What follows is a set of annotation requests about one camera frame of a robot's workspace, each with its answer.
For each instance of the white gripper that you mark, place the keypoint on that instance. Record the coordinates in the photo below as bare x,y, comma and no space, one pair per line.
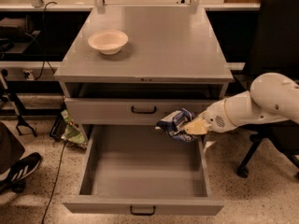
215,117

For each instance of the blue chip bag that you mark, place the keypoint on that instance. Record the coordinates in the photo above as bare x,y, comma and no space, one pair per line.
173,123

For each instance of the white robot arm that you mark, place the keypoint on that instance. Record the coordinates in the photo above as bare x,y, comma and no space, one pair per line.
272,97

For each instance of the open grey bottom drawer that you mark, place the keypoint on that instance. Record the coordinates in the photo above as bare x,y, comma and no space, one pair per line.
139,170

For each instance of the grey drawer cabinet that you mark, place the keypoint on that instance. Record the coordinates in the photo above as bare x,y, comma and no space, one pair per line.
171,53

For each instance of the closed grey middle drawer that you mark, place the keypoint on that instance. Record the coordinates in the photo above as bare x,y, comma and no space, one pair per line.
128,111

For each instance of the green snack bag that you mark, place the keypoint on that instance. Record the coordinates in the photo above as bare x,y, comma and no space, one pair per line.
71,133

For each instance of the black office chair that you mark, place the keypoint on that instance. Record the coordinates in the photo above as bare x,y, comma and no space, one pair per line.
265,40

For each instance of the white bowl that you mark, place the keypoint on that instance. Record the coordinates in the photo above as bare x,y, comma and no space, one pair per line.
108,42

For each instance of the black white sneaker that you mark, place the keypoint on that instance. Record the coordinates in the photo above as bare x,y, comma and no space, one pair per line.
21,169

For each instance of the black stand leg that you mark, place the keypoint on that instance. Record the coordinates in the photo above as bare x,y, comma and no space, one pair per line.
15,102

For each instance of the wall power outlet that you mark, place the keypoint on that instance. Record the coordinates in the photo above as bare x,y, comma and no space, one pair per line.
28,75

